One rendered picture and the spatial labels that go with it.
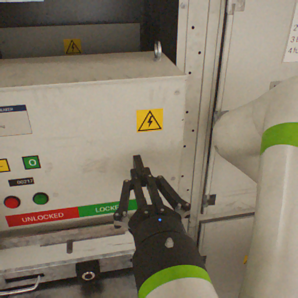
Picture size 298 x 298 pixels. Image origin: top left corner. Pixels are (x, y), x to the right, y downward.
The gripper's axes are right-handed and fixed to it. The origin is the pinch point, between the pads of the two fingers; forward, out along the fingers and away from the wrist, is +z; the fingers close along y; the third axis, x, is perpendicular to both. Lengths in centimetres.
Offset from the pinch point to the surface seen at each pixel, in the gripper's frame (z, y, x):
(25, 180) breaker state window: 6.2, -23.2, -3.8
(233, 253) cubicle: 23, 41, -62
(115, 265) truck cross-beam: 5.3, -6.4, -34.5
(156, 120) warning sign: 6.3, 4.7, 7.5
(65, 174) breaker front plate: 6.3, -15.0, -3.3
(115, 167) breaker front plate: 6.4, -4.3, -3.0
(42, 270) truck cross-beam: 5.2, -25.1, -31.6
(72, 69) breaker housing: 16.2, -11.1, 16.1
